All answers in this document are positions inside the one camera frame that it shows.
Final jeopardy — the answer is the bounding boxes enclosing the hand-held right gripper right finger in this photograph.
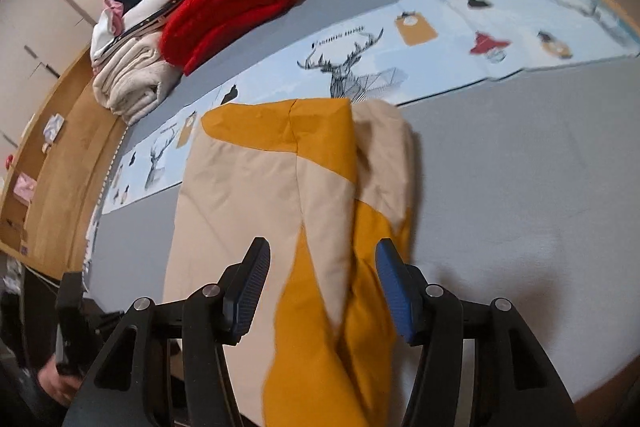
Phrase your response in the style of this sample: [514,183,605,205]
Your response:
[375,237,581,427]

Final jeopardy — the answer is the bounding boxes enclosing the red folded blanket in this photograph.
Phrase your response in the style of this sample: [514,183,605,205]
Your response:
[160,0,301,76]

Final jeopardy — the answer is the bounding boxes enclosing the pink packet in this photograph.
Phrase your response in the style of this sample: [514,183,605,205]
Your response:
[14,174,38,202]

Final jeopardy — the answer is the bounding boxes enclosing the beige folded blanket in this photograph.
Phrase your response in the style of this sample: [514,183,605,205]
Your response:
[92,32,183,125]

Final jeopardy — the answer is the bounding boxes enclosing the white wardrobe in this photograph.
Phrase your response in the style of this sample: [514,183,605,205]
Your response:
[0,0,171,158]

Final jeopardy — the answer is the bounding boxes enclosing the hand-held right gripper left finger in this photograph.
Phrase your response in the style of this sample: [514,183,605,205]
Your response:
[62,237,272,427]

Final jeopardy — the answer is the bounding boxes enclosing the person's left hand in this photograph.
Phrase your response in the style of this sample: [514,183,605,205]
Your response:
[37,354,83,408]

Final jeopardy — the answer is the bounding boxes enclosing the beige and mustard jacket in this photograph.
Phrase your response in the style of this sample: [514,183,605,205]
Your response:
[162,97,417,427]

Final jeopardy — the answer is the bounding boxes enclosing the pink cloth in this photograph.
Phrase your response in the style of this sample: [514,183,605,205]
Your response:
[103,0,124,32]

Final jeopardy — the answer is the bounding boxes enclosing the white packet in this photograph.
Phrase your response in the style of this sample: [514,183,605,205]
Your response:
[42,113,66,142]

